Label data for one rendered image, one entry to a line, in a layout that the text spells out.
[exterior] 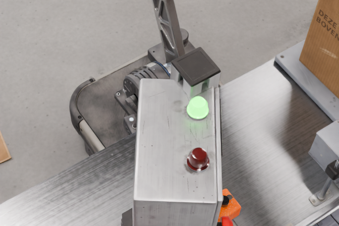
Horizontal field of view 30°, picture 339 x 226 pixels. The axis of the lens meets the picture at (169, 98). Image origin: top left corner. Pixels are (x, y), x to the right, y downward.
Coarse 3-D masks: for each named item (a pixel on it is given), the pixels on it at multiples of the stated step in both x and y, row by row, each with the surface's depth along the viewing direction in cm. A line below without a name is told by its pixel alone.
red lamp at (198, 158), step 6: (192, 150) 70; (198, 150) 70; (204, 150) 70; (192, 156) 70; (198, 156) 70; (204, 156) 70; (186, 162) 72; (192, 162) 70; (198, 162) 70; (204, 162) 70; (192, 168) 71; (198, 168) 71; (204, 168) 71
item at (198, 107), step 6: (198, 96) 75; (192, 102) 74; (198, 102) 74; (204, 102) 74; (192, 108) 74; (198, 108) 74; (204, 108) 74; (192, 114) 75; (198, 114) 74; (204, 114) 75; (198, 120) 75
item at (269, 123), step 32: (224, 96) 157; (256, 96) 158; (288, 96) 158; (224, 128) 152; (256, 128) 152; (288, 128) 152; (320, 128) 153; (96, 160) 145; (128, 160) 145; (224, 160) 146; (256, 160) 147; (288, 160) 147; (32, 192) 140; (64, 192) 140; (96, 192) 140; (128, 192) 141; (256, 192) 142; (288, 192) 142; (0, 224) 135; (32, 224) 135; (64, 224) 136; (96, 224) 136; (256, 224) 138
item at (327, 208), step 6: (336, 198) 127; (330, 204) 126; (336, 204) 127; (318, 210) 126; (324, 210) 126; (330, 210) 127; (312, 216) 125; (318, 216) 125; (300, 222) 124; (306, 222) 124; (312, 222) 125
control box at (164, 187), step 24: (144, 96) 77; (168, 96) 77; (216, 96) 78; (144, 120) 75; (168, 120) 75; (192, 120) 75; (216, 120) 76; (144, 144) 73; (168, 144) 73; (192, 144) 73; (216, 144) 74; (144, 168) 71; (168, 168) 71; (216, 168) 72; (144, 192) 69; (168, 192) 70; (192, 192) 70; (216, 192) 70; (144, 216) 72; (168, 216) 72; (192, 216) 72; (216, 216) 73
